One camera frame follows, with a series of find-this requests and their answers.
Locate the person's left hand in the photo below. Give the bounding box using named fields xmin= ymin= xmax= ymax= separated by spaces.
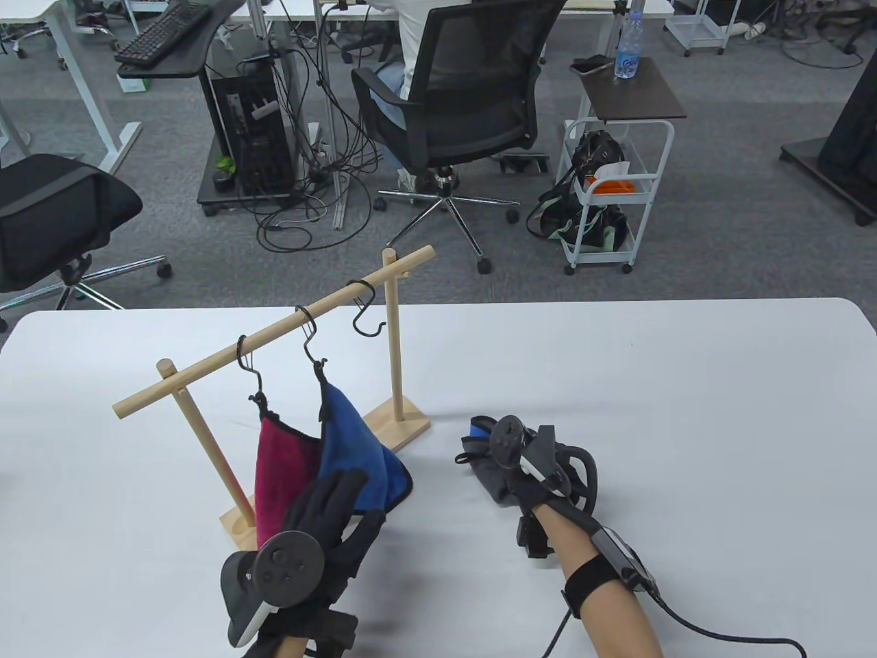
xmin=243 ymin=469 xmax=388 ymax=658

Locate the person's right hand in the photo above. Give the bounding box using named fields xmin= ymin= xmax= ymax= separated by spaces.
xmin=507 ymin=465 xmax=595 ymax=525

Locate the grey hand towel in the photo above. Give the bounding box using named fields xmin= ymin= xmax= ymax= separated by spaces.
xmin=454 ymin=415 xmax=542 ymax=508

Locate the blue hand towel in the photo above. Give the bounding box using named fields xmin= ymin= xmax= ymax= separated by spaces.
xmin=317 ymin=356 xmax=414 ymax=515

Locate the red hand towel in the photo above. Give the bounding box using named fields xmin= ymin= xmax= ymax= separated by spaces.
xmin=250 ymin=391 xmax=323 ymax=549

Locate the black s-hook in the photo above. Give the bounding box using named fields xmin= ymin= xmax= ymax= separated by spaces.
xmin=346 ymin=279 xmax=388 ymax=338
xmin=235 ymin=334 xmax=268 ymax=406
xmin=295 ymin=305 xmax=330 ymax=381

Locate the person's right forearm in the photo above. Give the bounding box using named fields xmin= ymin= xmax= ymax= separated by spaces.
xmin=541 ymin=504 xmax=665 ymax=658

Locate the wooden towel rack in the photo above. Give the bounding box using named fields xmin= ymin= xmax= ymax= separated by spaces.
xmin=112 ymin=245 xmax=436 ymax=550

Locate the black handheld controller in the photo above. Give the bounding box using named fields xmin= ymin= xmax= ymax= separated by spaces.
xmin=219 ymin=531 xmax=326 ymax=648
xmin=488 ymin=415 xmax=598 ymax=515

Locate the black wrist sensor box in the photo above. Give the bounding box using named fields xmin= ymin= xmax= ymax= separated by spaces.
xmin=593 ymin=526 xmax=658 ymax=594

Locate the black and green bag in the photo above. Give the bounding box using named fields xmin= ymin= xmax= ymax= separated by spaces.
xmin=526 ymin=184 xmax=628 ymax=252

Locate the white rolling cart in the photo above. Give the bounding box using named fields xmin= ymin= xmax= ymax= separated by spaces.
xmin=556 ymin=118 xmax=676 ymax=275

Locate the black computer tower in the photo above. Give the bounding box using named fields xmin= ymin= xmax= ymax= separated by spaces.
xmin=197 ymin=67 xmax=300 ymax=215

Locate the black mesh office chair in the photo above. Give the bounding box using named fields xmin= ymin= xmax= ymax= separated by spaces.
xmin=351 ymin=0 xmax=569 ymax=275

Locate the brown side table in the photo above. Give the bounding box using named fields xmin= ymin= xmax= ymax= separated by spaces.
xmin=578 ymin=56 xmax=687 ymax=125

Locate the black padded office chair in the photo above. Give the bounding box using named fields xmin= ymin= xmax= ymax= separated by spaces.
xmin=0 ymin=154 xmax=172 ymax=331

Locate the clear water bottle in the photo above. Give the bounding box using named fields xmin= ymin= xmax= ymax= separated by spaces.
xmin=615 ymin=10 xmax=645 ymax=80

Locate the black floor stand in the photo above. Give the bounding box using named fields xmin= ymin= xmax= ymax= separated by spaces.
xmin=779 ymin=48 xmax=877 ymax=227

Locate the black curved desk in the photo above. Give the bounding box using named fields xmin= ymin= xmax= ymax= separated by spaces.
xmin=116 ymin=0 xmax=249 ymax=80

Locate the black keyboard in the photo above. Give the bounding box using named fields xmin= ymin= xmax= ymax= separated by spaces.
xmin=114 ymin=0 xmax=212 ymax=67

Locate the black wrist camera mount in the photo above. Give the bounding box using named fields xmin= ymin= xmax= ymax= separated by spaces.
xmin=515 ymin=514 xmax=557 ymax=561
xmin=301 ymin=603 xmax=359 ymax=658

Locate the black wrist strap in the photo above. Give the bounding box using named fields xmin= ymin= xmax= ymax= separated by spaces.
xmin=562 ymin=554 xmax=626 ymax=621

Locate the black cable bundle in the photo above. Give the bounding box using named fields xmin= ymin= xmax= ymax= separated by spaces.
xmin=236 ymin=0 xmax=386 ymax=252

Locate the white wire cart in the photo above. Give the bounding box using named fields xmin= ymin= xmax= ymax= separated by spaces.
xmin=663 ymin=0 xmax=731 ymax=57

